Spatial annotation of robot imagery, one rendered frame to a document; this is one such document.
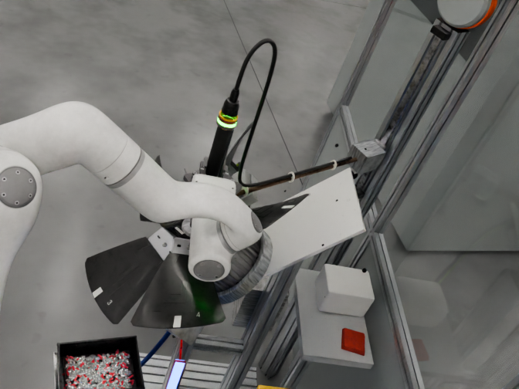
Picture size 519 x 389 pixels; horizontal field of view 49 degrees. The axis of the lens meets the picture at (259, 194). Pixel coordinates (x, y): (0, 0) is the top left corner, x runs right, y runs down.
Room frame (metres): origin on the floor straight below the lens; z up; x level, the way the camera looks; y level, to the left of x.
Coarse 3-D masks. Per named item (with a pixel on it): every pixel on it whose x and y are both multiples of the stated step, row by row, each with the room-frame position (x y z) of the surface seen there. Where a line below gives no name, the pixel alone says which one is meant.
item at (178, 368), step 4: (176, 364) 0.72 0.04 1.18; (180, 364) 0.72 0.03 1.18; (184, 364) 0.72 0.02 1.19; (176, 368) 0.72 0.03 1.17; (180, 368) 0.72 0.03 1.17; (172, 372) 0.71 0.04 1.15; (176, 372) 0.72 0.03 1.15; (180, 372) 0.72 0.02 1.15; (172, 376) 0.72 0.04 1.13; (176, 376) 0.72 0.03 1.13; (180, 376) 0.72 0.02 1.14; (172, 380) 0.72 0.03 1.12; (176, 380) 0.72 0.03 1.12; (168, 384) 0.71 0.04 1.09; (172, 384) 0.72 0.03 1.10; (176, 384) 0.72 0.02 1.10; (168, 388) 0.72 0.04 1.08; (172, 388) 0.72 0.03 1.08
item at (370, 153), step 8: (352, 144) 1.52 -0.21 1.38; (360, 144) 1.53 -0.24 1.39; (368, 144) 1.55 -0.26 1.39; (376, 144) 1.57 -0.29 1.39; (384, 144) 1.57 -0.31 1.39; (352, 152) 1.51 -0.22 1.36; (360, 152) 1.50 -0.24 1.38; (368, 152) 1.51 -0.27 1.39; (376, 152) 1.53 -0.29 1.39; (384, 152) 1.54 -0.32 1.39; (360, 160) 1.49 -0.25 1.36; (368, 160) 1.49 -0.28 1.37; (376, 160) 1.52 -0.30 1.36; (360, 168) 1.48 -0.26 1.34; (368, 168) 1.51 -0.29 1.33; (376, 168) 1.54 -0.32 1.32
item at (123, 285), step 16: (144, 240) 1.10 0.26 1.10; (96, 256) 1.08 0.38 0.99; (112, 256) 1.07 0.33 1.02; (128, 256) 1.07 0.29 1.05; (144, 256) 1.07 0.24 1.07; (160, 256) 1.08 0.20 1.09; (96, 272) 1.04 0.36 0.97; (112, 272) 1.03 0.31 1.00; (128, 272) 1.04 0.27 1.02; (144, 272) 1.04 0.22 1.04; (96, 288) 1.00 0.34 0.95; (112, 288) 1.00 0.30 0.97; (128, 288) 1.01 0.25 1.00; (144, 288) 1.01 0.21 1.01; (112, 304) 0.97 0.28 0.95; (128, 304) 0.97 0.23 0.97; (112, 320) 0.94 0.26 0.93
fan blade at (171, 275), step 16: (176, 256) 1.01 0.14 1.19; (160, 272) 0.95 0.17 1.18; (176, 272) 0.96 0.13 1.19; (160, 288) 0.90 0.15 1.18; (176, 288) 0.91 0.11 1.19; (192, 288) 0.93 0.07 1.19; (208, 288) 0.94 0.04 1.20; (144, 304) 0.85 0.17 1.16; (160, 304) 0.86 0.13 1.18; (176, 304) 0.87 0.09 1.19; (192, 304) 0.88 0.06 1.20; (208, 304) 0.89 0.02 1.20; (144, 320) 0.81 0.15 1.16; (160, 320) 0.82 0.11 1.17; (192, 320) 0.83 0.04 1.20; (208, 320) 0.84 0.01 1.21
